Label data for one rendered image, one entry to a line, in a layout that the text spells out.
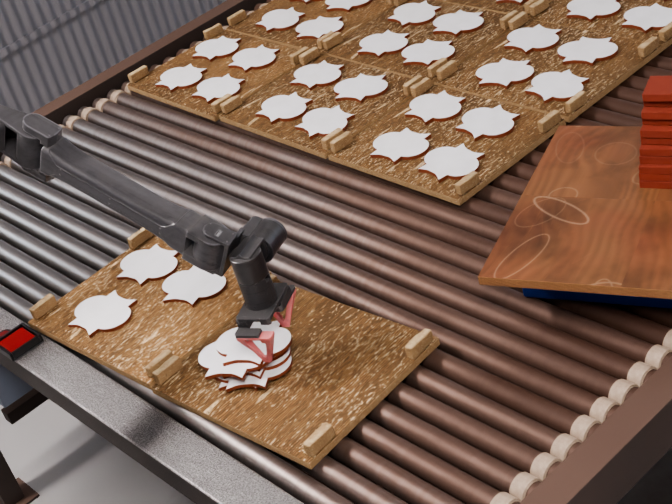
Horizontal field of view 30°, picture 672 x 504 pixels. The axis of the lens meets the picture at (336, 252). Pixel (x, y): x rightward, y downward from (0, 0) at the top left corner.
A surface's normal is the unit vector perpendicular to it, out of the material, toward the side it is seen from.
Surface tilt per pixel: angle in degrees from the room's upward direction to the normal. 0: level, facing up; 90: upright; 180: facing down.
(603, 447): 0
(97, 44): 90
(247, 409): 0
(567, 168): 0
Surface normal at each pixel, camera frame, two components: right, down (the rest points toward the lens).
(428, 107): -0.23, -0.81
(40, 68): 0.70, 0.25
